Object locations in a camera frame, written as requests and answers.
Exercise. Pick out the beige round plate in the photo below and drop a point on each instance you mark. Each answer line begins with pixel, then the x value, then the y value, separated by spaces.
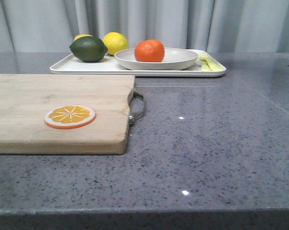
pixel 174 59

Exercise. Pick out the orange mandarin fruit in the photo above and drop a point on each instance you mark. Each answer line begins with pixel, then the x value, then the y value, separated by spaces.
pixel 149 51

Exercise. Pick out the white rectangular tray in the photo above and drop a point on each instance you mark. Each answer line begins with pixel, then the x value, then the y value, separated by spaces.
pixel 109 66

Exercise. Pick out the toy orange slice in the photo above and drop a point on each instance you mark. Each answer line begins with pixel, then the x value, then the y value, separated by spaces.
pixel 69 117

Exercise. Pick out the yellow plastic spoon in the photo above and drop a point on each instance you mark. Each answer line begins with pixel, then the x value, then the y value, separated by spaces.
pixel 205 66

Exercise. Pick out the yellow lemon front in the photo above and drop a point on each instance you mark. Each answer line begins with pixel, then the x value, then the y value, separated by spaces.
pixel 115 42

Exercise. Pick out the yellow lemon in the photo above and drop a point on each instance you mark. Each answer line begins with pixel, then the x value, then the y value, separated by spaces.
pixel 115 42
pixel 80 36

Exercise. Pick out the yellow plastic fork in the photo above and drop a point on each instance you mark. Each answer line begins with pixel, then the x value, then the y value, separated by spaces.
pixel 213 64

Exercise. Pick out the green lime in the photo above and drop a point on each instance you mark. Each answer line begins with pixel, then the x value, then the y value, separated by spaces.
pixel 88 49

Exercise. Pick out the yellow lemon back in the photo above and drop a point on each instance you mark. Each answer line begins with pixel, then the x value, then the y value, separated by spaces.
pixel 80 36

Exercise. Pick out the wooden cutting board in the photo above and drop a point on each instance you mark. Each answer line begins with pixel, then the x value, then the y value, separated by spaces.
pixel 26 98

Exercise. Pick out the grey curtain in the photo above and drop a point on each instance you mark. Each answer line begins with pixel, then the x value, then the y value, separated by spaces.
pixel 213 25

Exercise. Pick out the metal cutting board handle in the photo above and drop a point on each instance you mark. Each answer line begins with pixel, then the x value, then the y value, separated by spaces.
pixel 137 107

